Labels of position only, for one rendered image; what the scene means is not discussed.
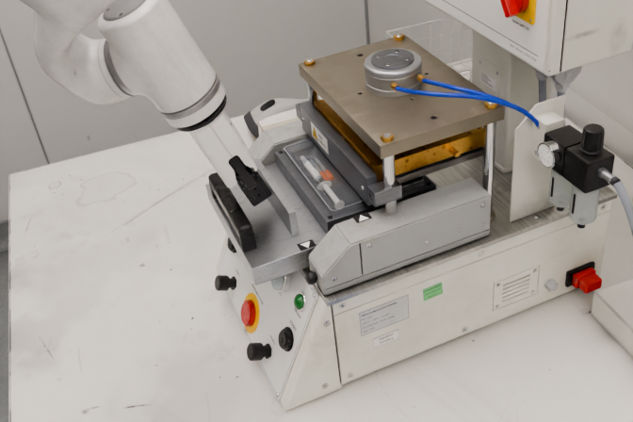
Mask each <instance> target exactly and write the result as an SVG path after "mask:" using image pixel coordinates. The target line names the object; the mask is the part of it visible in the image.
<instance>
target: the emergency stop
mask: <svg viewBox="0 0 633 422"><path fill-rule="evenodd" d="M255 316H256V310H255V305H254V302H253V301H252V300H245V301H244V302H243V304H242V307H241V319H242V322H243V324H244V325H245V326H252V325H253V323H254V321H255Z"/></svg>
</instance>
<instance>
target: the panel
mask: <svg viewBox="0 0 633 422"><path fill-rule="evenodd" d="M218 275H227V276H228V277H229V278H232V277H233V276H235V278H236V288H235V290H232V289H231V288H229V289H228V290H227V291H225V292H226V294H227V296H228V298H229V300H230V302H231V304H232V306H233V308H234V310H235V313H236V315H237V317H238V319H239V321H240V323H241V325H242V327H243V329H244V331H245V334H246V335H247V337H248V339H249V341H250V343H262V344H263V346H264V345H265V344H270V346H271V357H269V358H268V359H266V358H265V357H264V358H263V359H262V360H260V361H259V363H260V365H261V367H262V368H263V370H264V372H265V374H266V376H267V378H268V381H269V383H270V385H271V387H272V390H273V392H274V394H275V396H276V398H277V399H278V401H280V400H281V397H282V394H283V392H284V388H285V386H286V383H287V380H288V378H289V375H290V372H291V370H292V367H293V364H294V362H295V360H296V357H297V354H298V352H299V349H300V345H301V342H302V339H303V337H304V335H305V332H306V329H307V327H308V324H309V321H310V319H311V316H312V313H313V312H314V309H315V306H316V304H317V299H318V296H319V295H318V293H317V291H316V290H315V288H314V286H313V285H312V284H308V283H306V280H305V277H304V276H305V272H304V271H303V269H300V270H298V271H295V272H292V273H291V284H290V286H289V288H288V290H287V291H286V292H284V293H279V292H277V291H276V290H275V289H274V288H273V287H272V284H271V281H268V282H265V283H262V284H259V285H255V284H254V282H253V281H252V278H251V276H250V274H249V272H248V271H247V270H246V268H245V266H244V264H243V262H242V260H241V259H240V257H239V255H238V253H237V251H236V250H235V251H234V252H231V251H230V250H229V249H228V245H226V249H225V252H224V254H223V258H222V261H221V264H220V268H219V273H218ZM298 294H301V295H302V298H303V305H302V308H301V309H300V310H298V309H297V308H296V307H295V305H294V298H295V296H296V295H298ZM245 300H252V301H253V302H254V305H255V310H256V316H255V321H254V323H253V325H252V326H245V325H244V324H243V322H242V319H241V307H242V304H243V302H244V301H245ZM282 329H288V330H289V332H290V336H291V343H290V347H289V349H282V348H281V347H280V345H279V333H280V331H281V330H282Z"/></svg>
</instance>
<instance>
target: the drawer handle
mask: <svg viewBox="0 0 633 422"><path fill-rule="evenodd" d="M208 180H209V186H210V190H211V194H212V197H213V199H218V201H219V203H220V205H221V207H222V209H223V211H224V212H225V214H226V216H227V218H228V220H229V221H230V222H231V224H232V226H233V228H234V229H235V232H236V234H237V236H238V238H239V243H240V248H241V250H242V251H243V252H248V251H251V250H254V249H256V248H257V246H256V241H255V235H254V232H253V229H252V225H251V223H250V222H249V220H248V218H247V217H246V215H245V213H244V212H243V210H242V208H241V206H240V205H239V203H238V201H237V200H236V198H235V196H234V194H233V192H232V191H231V189H230V188H228V187H227V186H226V185H225V184H224V182H223V181H222V179H221V178H220V176H219V175H218V173H217V172H215V173H211V174H210V175H209V176H208Z"/></svg>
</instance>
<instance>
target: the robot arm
mask: <svg viewBox="0 0 633 422"><path fill-rule="evenodd" d="M20 1H22V2H23V3H24V4H26V5H27V6H29V7H30V8H32V9H34V13H33V45H34V50H35V54H36V57H37V60H38V62H39V64H40V65H41V68H42V69H43V70H44V72H45V73H46V74H47V75H48V76H49V77H51V78H52V79H53V80H54V81H56V82H57V83H58V84H59V85H60V86H61V87H63V88H64V89H66V90H68V91H69V92H71V93H73V94H74V95H76V96H78V97H80V98H81V99H83V100H85V101H87V102H90V103H93V104H96V105H109V104H114V103H117V102H120V101H123V100H125V99H128V98H131V97H134V96H137V95H143V96H145V97H147V98H149V99H150V100H151V101H152V102H153V103H154V105H155V106H156V108H157V109H158V110H159V112H160V113H161V114H162V116H163V117H164V118H165V120H166V121H167V122H168V124H169V125H170V126H172V127H176V128H177V129H178V130H179V131H182V132H189V134H190V135H191V136H192V137H193V139H194V140H195V142H196V143H197V145H198V146H199V148H200V149H201V150H202V152H203V154H204V155H205V156H206V158H207V159H208V161H209V162H210V163H211V165H212V166H213V168H214V169H215V170H216V172H217V173H218V175H219V176H220V178H221V179H222V181H223V182H224V184H225V185H226V186H227V187H228V188H233V187H234V186H235V185H236V181H237V184H238V185H239V187H240V188H241V190H242V191H243V193H244V194H245V195H246V197H247V198H248V200H249V201H250V202H251V204H252V205H253V206H256V205H257V204H259V203H261V202H262V201H264V200H265V199H267V198H268V197H270V196H271V194H272V193H271V191H270V190H269V188H268V186H267V185H266V183H265V182H264V180H263V179H262V177H261V176H260V174H259V173H258V171H257V168H258V167H257V165H256V163H255V161H254V159H253V157H252V155H251V153H250V151H249V149H248V147H247V145H246V144H245V142H244V140H243V138H242V137H241V136H240V134H239V133H238V131H237V129H236V128H235V126H234V124H233V123H232V121H231V119H230V118H229V116H228V115H227V113H226V112H225V110H224V109H223V108H224V107H225V105H226V103H227V101H226V100H227V97H226V94H225V92H226V89H225V87H224V85H223V84H222V82H221V81H220V79H219V77H218V76H217V74H216V73H215V71H214V69H213V68H212V66H211V65H210V63H209V62H208V60H207V59H206V57H205V56H204V54H203V52H202V50H201V49H200V47H199V46H198V44H197V43H196V41H195V40H194V39H193V38H192V36H191V35H190V33H189V31H188V30H187V28H186V26H185V25H184V23H183V22H182V20H181V19H180V17H179V16H178V14H177V12H176V11H175V9H174V8H173V6H172V5H171V3H170V1H169V0H113V1H112V0H20ZM111 1H112V2H111ZM99 16H100V17H99ZM98 17H99V19H98V23H97V26H98V29H99V31H100V32H101V33H102V35H103V36H104V37H105V38H104V39H101V40H93V39H90V38H88V37H86V36H84V35H83V34H81V33H80V32H81V31H82V30H84V29H85V28H86V27H87V26H88V25H90V24H91V23H92V22H93V21H95V20H96V19H97V18H98Z"/></svg>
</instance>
